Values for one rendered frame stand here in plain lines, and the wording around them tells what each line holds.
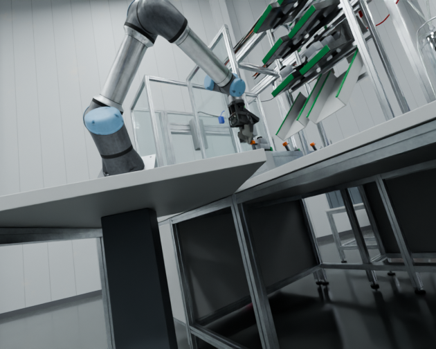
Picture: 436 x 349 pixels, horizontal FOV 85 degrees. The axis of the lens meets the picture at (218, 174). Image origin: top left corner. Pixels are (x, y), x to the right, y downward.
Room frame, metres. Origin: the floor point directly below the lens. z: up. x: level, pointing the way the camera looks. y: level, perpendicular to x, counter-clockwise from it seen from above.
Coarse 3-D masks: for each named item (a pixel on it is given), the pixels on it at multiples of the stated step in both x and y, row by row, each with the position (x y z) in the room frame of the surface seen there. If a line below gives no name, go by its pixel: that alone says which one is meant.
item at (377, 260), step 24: (432, 168) 1.83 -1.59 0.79; (360, 192) 2.24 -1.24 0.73; (408, 192) 1.99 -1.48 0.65; (432, 192) 1.87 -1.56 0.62; (384, 216) 2.18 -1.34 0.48; (408, 216) 2.04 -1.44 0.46; (432, 216) 1.92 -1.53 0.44; (360, 240) 2.03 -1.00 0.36; (384, 240) 2.23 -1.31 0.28; (408, 240) 2.09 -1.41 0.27; (432, 240) 1.96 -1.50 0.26; (432, 264) 1.71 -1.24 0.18
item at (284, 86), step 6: (306, 60) 0.86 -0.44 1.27; (300, 66) 1.02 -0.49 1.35; (294, 72) 0.82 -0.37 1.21; (312, 72) 0.95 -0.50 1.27; (288, 78) 0.84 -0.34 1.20; (294, 78) 0.82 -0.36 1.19; (300, 78) 0.91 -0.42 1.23; (282, 84) 0.87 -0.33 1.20; (288, 84) 0.86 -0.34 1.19; (294, 84) 0.96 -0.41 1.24; (276, 90) 0.91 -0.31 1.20; (282, 90) 0.90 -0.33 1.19
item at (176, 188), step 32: (224, 160) 0.48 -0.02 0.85; (256, 160) 0.49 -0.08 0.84; (32, 192) 0.43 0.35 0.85; (64, 192) 0.44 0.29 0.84; (96, 192) 0.45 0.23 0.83; (128, 192) 0.50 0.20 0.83; (160, 192) 0.58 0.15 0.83; (192, 192) 0.70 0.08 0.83; (224, 192) 0.86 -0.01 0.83; (0, 224) 0.55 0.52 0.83; (32, 224) 0.65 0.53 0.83; (64, 224) 0.79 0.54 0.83; (96, 224) 1.01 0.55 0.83
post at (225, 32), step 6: (228, 30) 1.38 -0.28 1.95; (228, 36) 1.37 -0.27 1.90; (228, 42) 1.36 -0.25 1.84; (228, 48) 1.38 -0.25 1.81; (228, 54) 1.38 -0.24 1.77; (234, 54) 1.38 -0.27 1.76; (234, 60) 1.37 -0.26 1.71; (234, 66) 1.37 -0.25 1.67; (234, 72) 1.38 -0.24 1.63; (240, 78) 1.38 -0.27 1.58; (246, 102) 1.37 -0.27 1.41; (246, 108) 1.37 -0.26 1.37; (252, 138) 1.37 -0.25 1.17
